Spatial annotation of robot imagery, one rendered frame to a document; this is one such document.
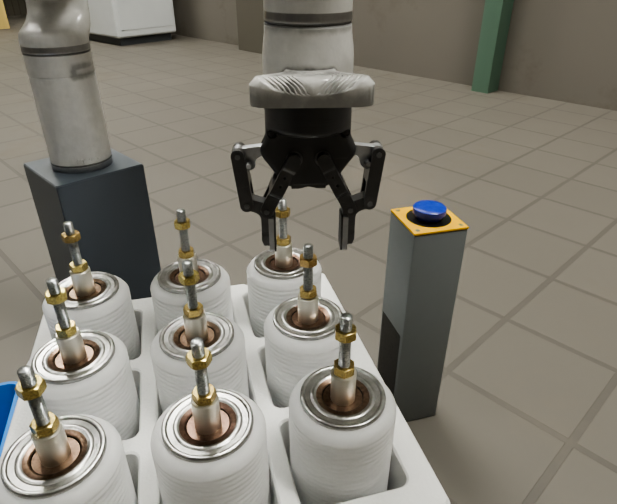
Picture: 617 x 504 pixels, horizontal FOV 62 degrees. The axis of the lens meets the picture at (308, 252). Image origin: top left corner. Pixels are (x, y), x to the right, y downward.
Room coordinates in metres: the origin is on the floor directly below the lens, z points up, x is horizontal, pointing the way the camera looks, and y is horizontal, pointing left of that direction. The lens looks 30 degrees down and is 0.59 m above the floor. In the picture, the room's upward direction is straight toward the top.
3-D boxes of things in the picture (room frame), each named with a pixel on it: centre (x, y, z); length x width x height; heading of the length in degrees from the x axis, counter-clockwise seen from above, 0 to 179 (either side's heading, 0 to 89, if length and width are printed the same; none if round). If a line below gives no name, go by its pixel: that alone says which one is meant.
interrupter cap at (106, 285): (0.49, 0.26, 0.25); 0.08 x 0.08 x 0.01
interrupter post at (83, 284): (0.49, 0.26, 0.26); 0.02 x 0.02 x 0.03
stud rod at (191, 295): (0.41, 0.11, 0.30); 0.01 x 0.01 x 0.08
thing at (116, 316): (0.49, 0.26, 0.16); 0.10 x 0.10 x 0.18
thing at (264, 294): (0.56, 0.03, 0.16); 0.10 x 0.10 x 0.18
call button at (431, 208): (0.56, -0.15, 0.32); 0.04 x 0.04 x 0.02
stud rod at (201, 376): (0.30, 0.08, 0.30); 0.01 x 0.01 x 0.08
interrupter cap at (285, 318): (0.44, 0.00, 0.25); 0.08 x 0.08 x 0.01
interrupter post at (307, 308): (0.44, 0.00, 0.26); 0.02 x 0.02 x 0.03
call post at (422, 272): (0.56, -0.15, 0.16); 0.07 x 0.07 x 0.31; 15
